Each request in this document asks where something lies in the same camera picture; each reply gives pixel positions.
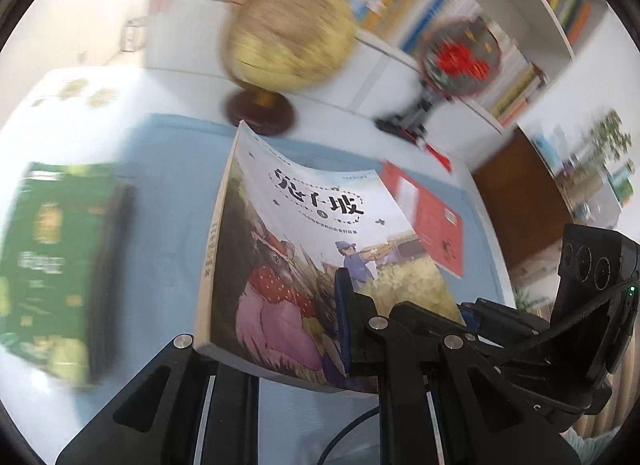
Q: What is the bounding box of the potted green plant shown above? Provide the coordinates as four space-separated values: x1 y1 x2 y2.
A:
587 108 633 171

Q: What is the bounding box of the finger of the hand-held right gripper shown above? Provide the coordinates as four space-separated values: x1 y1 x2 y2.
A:
457 297 551 353

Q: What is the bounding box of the row of colourful shelf books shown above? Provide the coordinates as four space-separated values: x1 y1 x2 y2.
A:
400 0 548 127

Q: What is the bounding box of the round red flower fan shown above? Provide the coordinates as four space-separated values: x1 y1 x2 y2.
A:
419 15 502 98

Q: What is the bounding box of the yellow globe with brown base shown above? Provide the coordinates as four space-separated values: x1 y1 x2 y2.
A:
222 0 357 135

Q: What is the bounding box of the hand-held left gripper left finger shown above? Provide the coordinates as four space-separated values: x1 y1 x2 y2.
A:
55 334 261 465

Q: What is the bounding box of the red tassel with white bead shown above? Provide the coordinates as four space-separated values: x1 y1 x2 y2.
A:
410 132 453 173

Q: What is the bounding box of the white wall socket panel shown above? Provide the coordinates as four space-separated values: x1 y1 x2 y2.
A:
121 15 146 53

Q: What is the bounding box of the red storybook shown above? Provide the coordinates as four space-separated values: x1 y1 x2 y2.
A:
379 159 467 280

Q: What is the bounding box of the person's pale green clothing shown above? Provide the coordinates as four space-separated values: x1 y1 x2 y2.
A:
565 432 618 465

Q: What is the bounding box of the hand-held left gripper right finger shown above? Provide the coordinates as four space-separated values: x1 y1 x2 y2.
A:
332 267 583 465

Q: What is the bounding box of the dark green book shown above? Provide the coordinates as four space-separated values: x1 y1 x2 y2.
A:
0 161 135 388

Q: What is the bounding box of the white illustrated farm book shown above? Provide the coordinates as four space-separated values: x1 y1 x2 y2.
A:
194 120 468 391

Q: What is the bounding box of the brown wooden cabinet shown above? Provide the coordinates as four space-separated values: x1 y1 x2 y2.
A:
472 128 576 276

